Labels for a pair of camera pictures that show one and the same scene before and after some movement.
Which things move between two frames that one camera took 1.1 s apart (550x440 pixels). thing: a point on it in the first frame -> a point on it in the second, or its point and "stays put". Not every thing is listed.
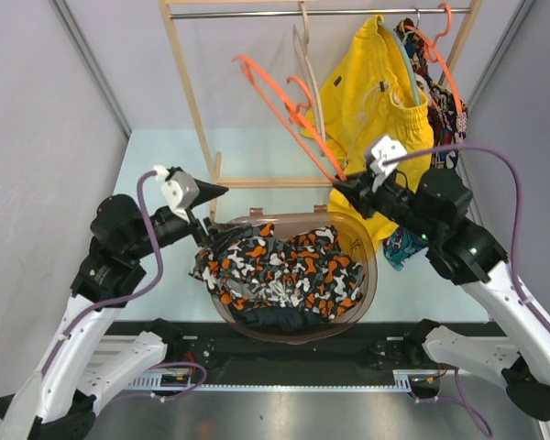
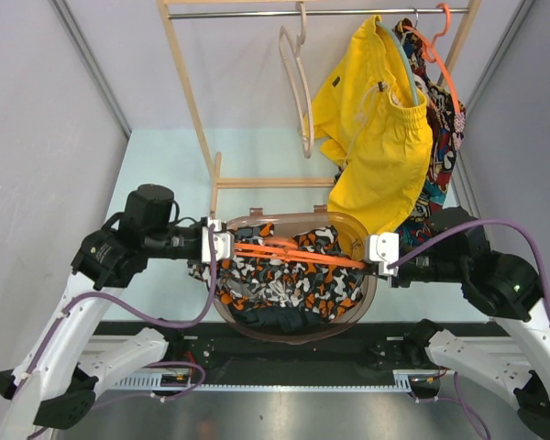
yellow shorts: x=368 y=97 stays put
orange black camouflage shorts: x=259 y=266 stays put
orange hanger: x=298 y=96 -> x=292 y=250
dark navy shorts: x=276 y=319 stays put
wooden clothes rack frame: x=217 y=181 stays put
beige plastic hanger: x=304 y=47 -> x=307 y=143
